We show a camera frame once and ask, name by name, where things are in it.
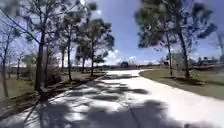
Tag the small dark bush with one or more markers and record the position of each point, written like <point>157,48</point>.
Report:
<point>124,64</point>

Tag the pale concrete path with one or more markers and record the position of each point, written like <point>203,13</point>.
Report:
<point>156,96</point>

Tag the thin pine tree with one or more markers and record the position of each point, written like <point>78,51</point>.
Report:
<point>169,58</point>

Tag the building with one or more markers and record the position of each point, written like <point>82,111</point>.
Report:
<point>178,60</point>

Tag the tall pine tree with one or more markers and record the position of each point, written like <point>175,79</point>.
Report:
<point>183,53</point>

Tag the row of trees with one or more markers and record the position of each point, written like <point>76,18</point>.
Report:
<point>40,66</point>

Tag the grass verge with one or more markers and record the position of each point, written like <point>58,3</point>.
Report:
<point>186,85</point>

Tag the shaded grass strip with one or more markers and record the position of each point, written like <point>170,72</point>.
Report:
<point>13,88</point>

